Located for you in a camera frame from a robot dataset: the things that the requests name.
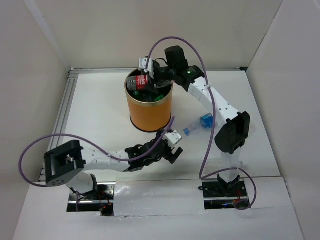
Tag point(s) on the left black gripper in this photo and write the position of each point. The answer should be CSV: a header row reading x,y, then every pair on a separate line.
x,y
172,158

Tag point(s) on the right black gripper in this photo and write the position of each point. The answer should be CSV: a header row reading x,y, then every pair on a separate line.
x,y
156,80

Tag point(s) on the red label clear bottle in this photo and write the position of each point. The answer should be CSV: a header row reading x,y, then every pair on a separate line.
x,y
138,83

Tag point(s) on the small green bottle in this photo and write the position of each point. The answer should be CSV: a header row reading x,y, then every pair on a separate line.
x,y
158,97

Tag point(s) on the clear bottle blue-white cap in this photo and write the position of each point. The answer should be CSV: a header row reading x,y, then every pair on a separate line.
x,y
148,96

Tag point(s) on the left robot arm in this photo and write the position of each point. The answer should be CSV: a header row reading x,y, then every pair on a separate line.
x,y
71,164

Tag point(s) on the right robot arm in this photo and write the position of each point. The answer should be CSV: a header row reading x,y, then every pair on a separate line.
x,y
230,126

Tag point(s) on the orange cylindrical bin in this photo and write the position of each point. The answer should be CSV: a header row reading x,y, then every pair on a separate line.
x,y
149,117

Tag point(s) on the blue label clear bottle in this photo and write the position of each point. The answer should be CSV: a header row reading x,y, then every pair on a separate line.
x,y
205,122

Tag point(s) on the clear crushed label-less bottle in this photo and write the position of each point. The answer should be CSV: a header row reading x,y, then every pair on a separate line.
x,y
219,164

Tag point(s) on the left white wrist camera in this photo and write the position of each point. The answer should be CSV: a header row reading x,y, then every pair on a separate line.
x,y
172,138

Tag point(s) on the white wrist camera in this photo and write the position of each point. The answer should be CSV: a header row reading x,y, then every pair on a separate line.
x,y
146,65
172,138

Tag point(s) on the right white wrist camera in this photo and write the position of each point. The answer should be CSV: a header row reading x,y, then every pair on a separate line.
x,y
146,65

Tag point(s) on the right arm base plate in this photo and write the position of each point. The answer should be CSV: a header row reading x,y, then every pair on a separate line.
x,y
215,199

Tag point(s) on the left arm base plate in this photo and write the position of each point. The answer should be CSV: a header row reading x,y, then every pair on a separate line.
x,y
101,202

